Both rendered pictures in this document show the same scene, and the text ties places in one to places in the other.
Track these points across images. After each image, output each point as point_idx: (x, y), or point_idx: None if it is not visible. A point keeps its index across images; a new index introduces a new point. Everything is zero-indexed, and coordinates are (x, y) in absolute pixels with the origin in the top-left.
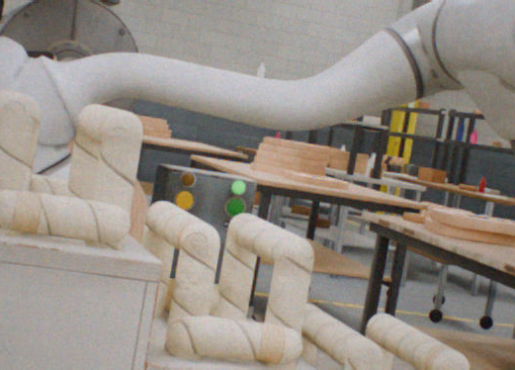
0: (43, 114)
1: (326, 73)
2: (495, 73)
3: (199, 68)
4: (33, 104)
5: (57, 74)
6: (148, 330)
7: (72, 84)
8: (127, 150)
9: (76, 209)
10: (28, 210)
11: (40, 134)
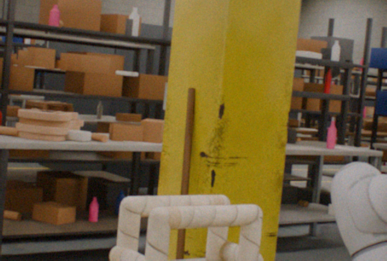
0: (360, 211)
1: None
2: None
3: None
4: (127, 202)
5: (373, 186)
6: None
7: (382, 193)
8: (150, 229)
9: (130, 259)
10: (115, 257)
11: (358, 224)
